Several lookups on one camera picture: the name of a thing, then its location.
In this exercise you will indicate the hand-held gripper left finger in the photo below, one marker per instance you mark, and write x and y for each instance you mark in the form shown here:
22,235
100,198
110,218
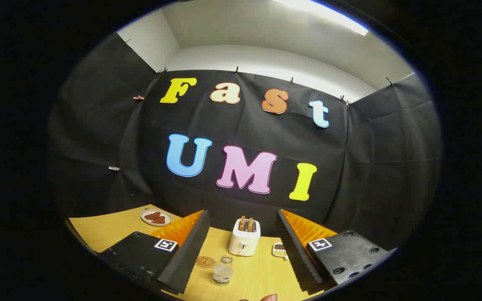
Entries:
188,255

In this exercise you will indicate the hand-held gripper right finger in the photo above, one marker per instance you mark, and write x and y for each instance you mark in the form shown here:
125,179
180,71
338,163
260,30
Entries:
295,255

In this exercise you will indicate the round cork coaster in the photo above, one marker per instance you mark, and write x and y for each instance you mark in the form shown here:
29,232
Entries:
205,261

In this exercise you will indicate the clear plastic bottle green label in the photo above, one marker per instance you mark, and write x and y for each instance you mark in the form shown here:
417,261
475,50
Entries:
222,276

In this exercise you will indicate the white divided grain dish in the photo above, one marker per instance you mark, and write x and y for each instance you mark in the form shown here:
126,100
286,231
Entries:
279,250

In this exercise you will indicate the wooden table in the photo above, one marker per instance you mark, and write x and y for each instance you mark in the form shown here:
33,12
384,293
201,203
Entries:
257,276

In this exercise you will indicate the red sausage piece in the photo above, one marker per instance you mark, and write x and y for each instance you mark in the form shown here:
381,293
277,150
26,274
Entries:
159,220
152,215

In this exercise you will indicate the white toaster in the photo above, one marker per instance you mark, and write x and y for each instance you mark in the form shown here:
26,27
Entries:
244,242

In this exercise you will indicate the white oval plate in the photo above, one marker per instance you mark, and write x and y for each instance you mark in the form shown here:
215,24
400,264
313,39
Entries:
145,220

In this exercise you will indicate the toasted bread slice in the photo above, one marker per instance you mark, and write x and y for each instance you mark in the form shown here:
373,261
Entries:
249,224
242,223

